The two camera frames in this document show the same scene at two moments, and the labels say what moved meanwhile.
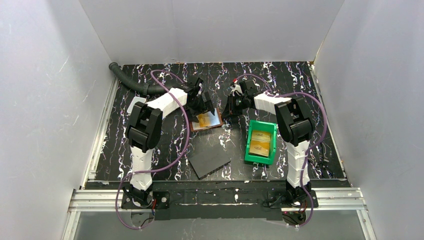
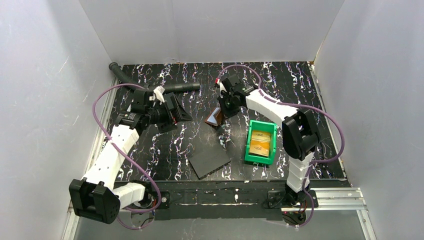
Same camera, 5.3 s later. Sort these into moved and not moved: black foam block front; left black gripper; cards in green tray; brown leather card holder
Moved: brown leather card holder; left black gripper
Not moved: cards in green tray; black foam block front
